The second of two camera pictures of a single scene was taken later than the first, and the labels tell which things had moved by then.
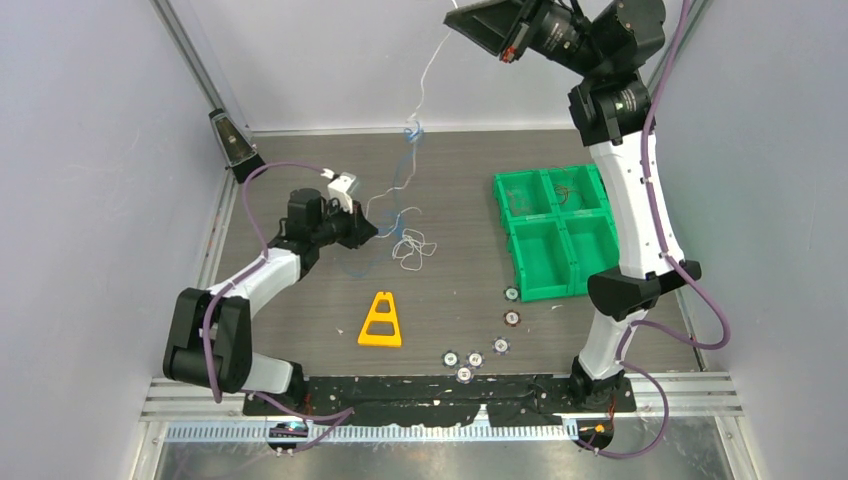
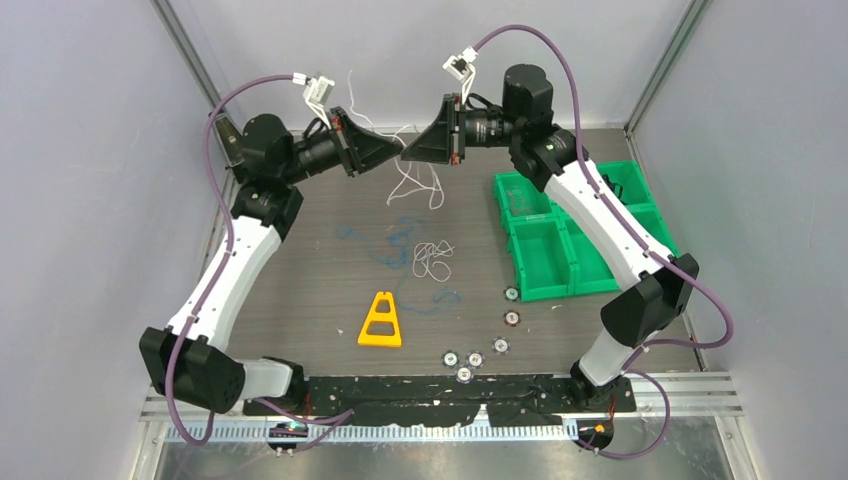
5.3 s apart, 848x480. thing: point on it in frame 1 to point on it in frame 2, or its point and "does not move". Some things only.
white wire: (409, 247) to (402, 170)
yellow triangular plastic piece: (373, 316) does not move
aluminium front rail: (193, 408) does not move
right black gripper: (500, 27) to (441, 143)
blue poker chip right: (500, 345) does not move
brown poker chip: (512, 318) does not move
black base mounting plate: (410, 401) does not move
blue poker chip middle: (475, 359) does not move
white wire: (411, 248) to (438, 270)
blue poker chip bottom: (464, 375) does not move
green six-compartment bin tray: (561, 228) does not move
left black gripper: (359, 230) to (360, 148)
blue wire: (413, 131) to (401, 234)
